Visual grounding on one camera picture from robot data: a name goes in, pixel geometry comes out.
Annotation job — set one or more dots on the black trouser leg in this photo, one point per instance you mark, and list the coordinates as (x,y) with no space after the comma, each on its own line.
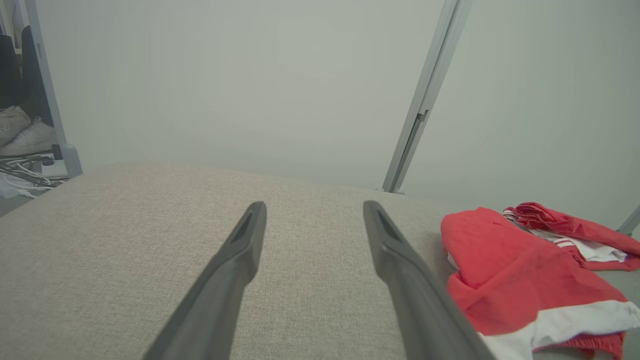
(7,70)
(32,80)

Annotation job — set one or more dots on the white sneaker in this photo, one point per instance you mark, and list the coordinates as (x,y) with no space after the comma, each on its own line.
(12,122)
(35,140)

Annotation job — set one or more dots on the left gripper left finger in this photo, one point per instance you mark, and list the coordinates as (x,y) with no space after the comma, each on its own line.
(220,300)

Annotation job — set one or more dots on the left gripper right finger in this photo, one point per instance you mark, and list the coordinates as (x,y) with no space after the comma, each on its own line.
(420,310)

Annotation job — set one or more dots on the grey partition post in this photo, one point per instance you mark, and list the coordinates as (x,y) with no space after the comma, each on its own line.
(425,95)
(50,100)
(631,222)

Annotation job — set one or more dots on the red Bulls 23 jersey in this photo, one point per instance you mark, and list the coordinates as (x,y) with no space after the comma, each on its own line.
(520,275)

